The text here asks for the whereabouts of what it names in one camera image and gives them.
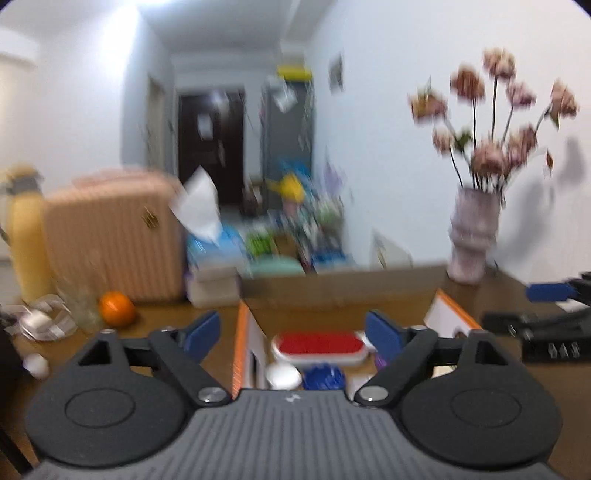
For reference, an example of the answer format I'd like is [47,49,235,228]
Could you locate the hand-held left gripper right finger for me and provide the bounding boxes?
[353,311,525,408]

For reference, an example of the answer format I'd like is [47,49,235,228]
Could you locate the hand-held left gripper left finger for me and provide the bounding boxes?
[69,311,232,408]

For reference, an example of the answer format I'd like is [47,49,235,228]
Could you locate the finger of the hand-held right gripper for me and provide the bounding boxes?
[482,307,591,340]
[526,272,591,306]

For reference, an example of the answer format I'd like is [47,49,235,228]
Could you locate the red cardboard box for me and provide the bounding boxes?
[231,262,484,403]

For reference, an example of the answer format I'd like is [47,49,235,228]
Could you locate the blue spiky ball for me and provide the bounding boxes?
[302,364,346,391]

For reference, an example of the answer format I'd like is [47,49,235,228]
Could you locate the white and purple box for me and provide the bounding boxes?
[185,267,242,308]

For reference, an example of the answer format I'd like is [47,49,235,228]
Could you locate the red and white flat box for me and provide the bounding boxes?
[271,331,369,368]

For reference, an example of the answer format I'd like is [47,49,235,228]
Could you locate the orange fruit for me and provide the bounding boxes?
[99,291,137,328]

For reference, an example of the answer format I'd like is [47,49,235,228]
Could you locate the pink ribbed vase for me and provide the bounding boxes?
[448,187,502,284]

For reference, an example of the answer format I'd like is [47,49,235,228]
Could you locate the blue tissue pack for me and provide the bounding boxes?
[168,166,253,274]

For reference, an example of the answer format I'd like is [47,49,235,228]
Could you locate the clear glass cup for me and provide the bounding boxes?
[58,271,103,334]

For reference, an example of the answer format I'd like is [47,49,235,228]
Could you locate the pink ribbed suitcase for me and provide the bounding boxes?
[44,168,188,304]

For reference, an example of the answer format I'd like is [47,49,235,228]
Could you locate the pile of colourful household clutter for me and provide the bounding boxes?
[245,159,357,276]

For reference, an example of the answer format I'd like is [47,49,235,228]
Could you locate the pink artificial flowers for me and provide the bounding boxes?
[409,47,581,195]

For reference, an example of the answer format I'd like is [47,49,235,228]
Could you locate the small white round puck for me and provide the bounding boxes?
[23,353,51,380]

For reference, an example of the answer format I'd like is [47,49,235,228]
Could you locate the dark entrance door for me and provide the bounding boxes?
[178,89,246,216]

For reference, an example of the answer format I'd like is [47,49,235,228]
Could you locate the yellow thermos jug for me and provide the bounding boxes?
[0,165,52,304]

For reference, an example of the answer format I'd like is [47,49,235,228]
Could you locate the grey tall cabinet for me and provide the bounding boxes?
[260,78,315,223]

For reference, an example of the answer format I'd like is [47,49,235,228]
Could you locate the yellow flat box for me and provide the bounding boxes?
[276,65,313,83]

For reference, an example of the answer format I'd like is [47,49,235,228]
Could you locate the small wall picture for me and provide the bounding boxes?
[328,54,345,96]

